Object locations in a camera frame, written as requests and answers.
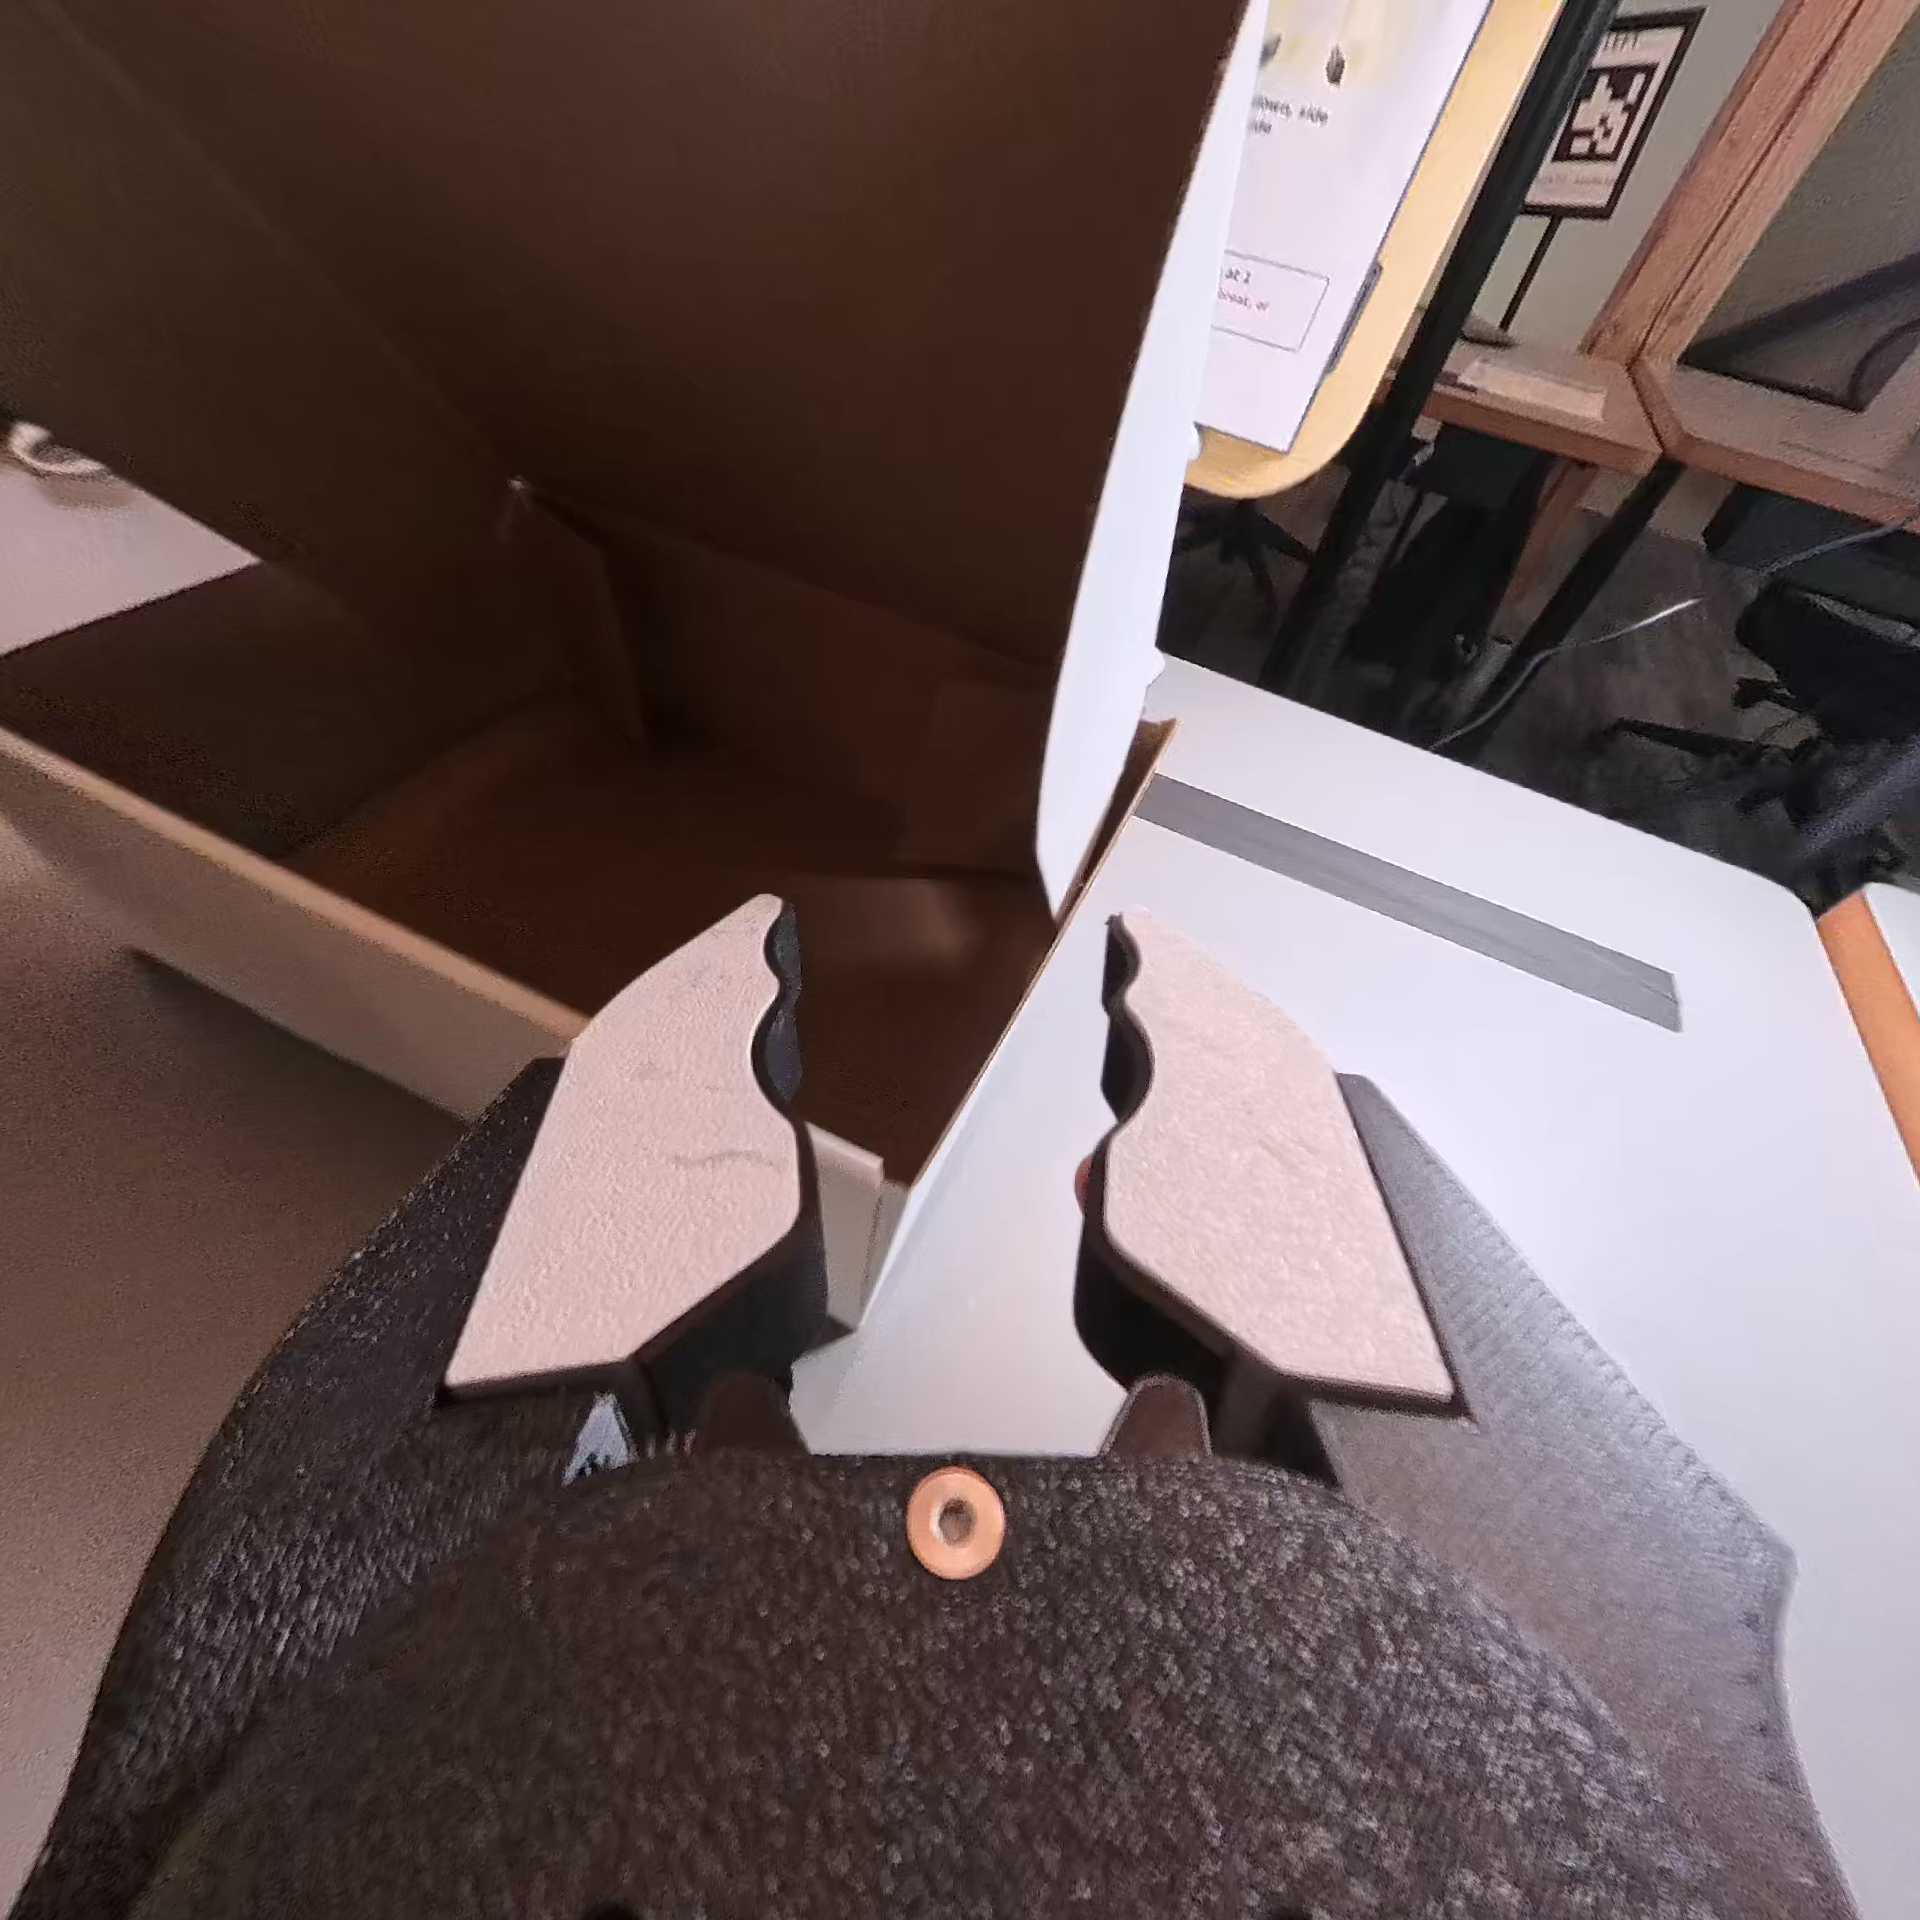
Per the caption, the black office chair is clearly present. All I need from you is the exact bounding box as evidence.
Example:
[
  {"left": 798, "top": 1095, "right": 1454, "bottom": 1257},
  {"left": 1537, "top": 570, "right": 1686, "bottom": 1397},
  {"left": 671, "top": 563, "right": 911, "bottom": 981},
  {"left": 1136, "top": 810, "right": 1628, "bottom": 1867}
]
[{"left": 1604, "top": 575, "right": 1920, "bottom": 902}]

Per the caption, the yellow rounded board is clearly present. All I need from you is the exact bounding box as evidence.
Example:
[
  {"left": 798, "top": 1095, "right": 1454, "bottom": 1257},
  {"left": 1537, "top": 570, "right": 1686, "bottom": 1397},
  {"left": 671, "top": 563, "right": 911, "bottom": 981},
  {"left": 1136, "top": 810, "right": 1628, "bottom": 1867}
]
[{"left": 1183, "top": 0, "right": 1570, "bottom": 499}]

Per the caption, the wooden frame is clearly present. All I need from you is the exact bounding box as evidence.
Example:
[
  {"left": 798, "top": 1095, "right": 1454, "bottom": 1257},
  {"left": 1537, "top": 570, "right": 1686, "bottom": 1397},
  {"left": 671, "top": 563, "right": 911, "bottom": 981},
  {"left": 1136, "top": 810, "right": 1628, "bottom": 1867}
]
[{"left": 1415, "top": 0, "right": 1920, "bottom": 528}]

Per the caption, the grey tape strip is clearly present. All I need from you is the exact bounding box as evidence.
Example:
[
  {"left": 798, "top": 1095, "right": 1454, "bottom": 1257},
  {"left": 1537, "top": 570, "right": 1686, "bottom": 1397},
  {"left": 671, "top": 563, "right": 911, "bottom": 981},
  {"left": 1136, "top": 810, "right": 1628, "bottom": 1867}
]
[{"left": 1145, "top": 774, "right": 1682, "bottom": 1031}]

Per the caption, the printed paper sheet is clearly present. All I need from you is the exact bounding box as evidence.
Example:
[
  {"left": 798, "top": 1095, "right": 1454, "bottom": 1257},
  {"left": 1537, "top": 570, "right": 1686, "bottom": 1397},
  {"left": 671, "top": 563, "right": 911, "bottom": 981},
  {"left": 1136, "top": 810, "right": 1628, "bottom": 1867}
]
[{"left": 1199, "top": 0, "right": 1493, "bottom": 451}]

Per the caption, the white cardboard box with lid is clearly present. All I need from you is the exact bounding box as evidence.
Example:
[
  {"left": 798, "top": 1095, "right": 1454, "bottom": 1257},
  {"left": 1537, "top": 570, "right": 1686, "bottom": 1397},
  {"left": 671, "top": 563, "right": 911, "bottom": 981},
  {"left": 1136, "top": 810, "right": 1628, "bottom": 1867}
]
[{"left": 0, "top": 0, "right": 1261, "bottom": 1337}]

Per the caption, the black and white marker sign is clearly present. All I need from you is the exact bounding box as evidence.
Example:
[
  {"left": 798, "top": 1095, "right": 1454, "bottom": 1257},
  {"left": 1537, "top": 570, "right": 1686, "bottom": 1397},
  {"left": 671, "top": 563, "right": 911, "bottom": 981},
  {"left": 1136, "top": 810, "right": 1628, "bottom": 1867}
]
[{"left": 1462, "top": 6, "right": 1709, "bottom": 350}]

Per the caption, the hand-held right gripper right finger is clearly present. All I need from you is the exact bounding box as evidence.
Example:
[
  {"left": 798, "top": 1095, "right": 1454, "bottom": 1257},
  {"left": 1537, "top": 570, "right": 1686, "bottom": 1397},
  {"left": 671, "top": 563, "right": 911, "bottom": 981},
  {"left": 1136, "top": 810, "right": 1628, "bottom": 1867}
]
[{"left": 1072, "top": 906, "right": 1459, "bottom": 1449}]

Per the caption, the black metal stand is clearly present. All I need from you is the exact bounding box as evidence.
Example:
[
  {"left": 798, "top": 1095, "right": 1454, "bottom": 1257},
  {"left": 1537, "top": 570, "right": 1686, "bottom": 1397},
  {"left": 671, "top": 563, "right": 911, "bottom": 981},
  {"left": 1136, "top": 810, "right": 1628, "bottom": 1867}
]
[{"left": 1260, "top": 0, "right": 1682, "bottom": 721}]

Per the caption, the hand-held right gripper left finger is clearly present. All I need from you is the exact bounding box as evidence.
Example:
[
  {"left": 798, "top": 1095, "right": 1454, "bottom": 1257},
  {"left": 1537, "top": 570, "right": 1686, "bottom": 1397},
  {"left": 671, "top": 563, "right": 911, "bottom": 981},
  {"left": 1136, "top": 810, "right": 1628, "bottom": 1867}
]
[{"left": 441, "top": 891, "right": 833, "bottom": 1433}]

